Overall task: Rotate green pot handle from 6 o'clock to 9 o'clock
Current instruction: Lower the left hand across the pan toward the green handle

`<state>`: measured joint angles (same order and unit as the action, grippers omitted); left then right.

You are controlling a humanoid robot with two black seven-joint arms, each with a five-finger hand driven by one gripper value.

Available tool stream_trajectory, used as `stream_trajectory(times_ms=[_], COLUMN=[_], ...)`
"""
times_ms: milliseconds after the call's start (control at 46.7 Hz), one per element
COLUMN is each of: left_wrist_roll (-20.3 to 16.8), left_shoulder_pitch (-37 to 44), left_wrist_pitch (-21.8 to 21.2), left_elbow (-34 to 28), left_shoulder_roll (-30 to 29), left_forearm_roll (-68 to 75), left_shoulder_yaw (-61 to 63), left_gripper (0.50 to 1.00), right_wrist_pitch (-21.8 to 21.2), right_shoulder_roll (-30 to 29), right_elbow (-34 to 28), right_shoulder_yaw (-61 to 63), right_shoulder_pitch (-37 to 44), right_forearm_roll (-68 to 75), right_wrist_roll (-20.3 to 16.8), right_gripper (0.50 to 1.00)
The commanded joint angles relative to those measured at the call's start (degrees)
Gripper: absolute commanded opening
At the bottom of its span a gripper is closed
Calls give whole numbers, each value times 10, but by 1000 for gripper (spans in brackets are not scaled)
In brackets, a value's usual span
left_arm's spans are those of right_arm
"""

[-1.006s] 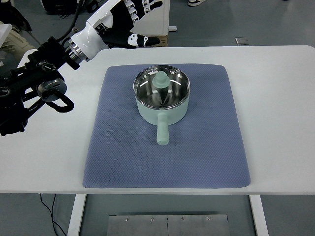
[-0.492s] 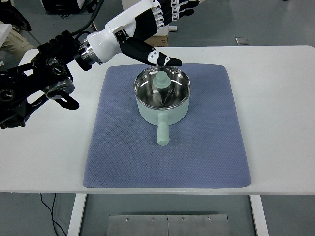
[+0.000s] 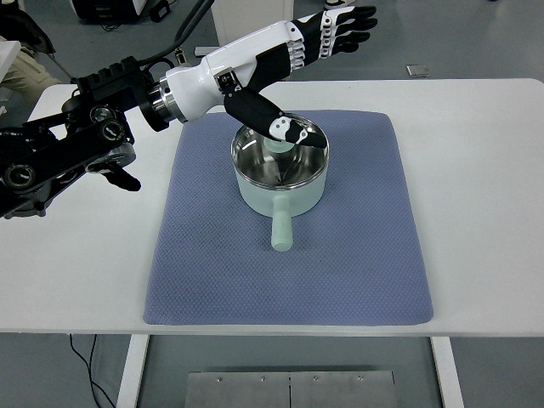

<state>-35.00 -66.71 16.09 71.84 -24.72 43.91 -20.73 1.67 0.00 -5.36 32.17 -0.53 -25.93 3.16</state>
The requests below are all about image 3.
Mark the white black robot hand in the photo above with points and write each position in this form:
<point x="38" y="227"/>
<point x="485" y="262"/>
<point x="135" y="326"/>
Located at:
<point x="235" y="75"/>

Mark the green pot with handle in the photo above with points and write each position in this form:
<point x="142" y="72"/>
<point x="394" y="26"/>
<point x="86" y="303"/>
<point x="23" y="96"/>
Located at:
<point x="282" y="206"/>

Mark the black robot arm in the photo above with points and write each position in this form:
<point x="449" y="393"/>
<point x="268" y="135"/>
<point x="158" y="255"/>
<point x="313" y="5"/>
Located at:
<point x="91" y="134"/>

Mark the glass lid green knob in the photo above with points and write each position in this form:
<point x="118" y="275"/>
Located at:
<point x="276" y="165"/>

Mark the white black sneaker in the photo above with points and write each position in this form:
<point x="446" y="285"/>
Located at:
<point x="337" y="4"/>

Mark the black white machine base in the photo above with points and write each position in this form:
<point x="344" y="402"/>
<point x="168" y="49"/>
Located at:
<point x="119" y="11"/>

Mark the grey floor plate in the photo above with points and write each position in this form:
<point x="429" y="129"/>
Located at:
<point x="417" y="71"/>

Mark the person in khaki trousers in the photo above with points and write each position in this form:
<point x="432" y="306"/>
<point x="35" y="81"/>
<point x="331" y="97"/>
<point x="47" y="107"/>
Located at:
<point x="26" y="76"/>

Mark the white table left leg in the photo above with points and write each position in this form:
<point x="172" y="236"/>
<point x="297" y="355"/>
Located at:
<point x="133" y="371"/>

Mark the white table leg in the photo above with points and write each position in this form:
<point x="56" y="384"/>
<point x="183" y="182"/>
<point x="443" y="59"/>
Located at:
<point x="445" y="366"/>
<point x="133" y="371"/>

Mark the white table right leg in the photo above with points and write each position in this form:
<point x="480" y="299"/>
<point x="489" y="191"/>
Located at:
<point x="445" y="366"/>

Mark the white pedestal stand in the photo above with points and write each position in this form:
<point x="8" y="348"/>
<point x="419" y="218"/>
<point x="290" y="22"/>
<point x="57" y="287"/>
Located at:
<point x="236" y="18"/>

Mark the metal base plate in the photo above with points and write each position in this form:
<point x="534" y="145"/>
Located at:
<point x="291" y="389"/>

